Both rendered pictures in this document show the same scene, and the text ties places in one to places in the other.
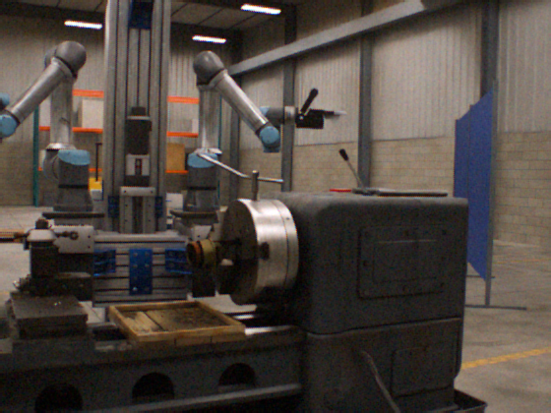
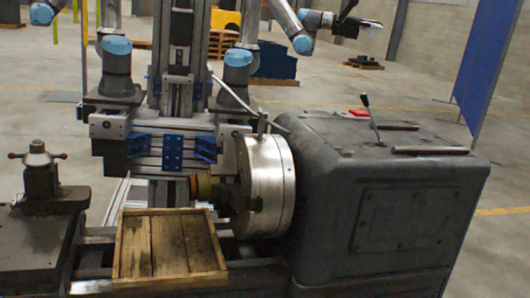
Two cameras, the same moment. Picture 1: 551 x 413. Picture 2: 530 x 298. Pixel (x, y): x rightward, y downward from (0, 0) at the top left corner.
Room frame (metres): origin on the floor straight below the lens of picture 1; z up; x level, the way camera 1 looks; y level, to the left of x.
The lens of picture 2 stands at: (0.76, -0.08, 1.60)
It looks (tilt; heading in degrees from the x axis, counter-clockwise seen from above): 21 degrees down; 7
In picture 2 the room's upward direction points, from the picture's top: 8 degrees clockwise
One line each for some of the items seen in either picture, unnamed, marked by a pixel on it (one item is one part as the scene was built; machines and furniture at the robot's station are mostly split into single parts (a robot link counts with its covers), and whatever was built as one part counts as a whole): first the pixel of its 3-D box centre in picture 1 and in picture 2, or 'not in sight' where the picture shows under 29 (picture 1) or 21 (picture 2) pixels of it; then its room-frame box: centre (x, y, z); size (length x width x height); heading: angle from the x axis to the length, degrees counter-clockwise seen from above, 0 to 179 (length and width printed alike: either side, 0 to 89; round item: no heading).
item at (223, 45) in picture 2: not in sight; (214, 44); (11.06, 3.00, 0.36); 1.26 x 0.86 x 0.73; 129
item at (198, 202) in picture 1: (202, 199); (233, 92); (2.40, 0.30, 1.21); 0.15 x 0.15 x 0.10
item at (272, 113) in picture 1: (272, 116); (310, 19); (2.53, 0.03, 1.56); 0.11 x 0.08 x 0.09; 88
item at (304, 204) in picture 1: (359, 253); (363, 186); (2.01, -0.28, 1.06); 0.59 x 0.48 x 0.39; 117
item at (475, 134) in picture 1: (468, 191); (476, 60); (8.11, -2.59, 1.18); 4.12 x 0.80 x 2.35; 169
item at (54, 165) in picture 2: (43, 258); (41, 178); (1.61, 0.64, 1.07); 0.07 x 0.07 x 0.10; 27
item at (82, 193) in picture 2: (52, 284); (52, 200); (1.62, 0.62, 0.99); 0.20 x 0.10 x 0.05; 117
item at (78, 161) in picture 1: (73, 166); (116, 53); (2.24, 0.77, 1.33); 0.13 x 0.12 x 0.14; 41
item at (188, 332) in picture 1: (172, 322); (167, 243); (1.70, 0.29, 0.89); 0.36 x 0.30 x 0.04; 27
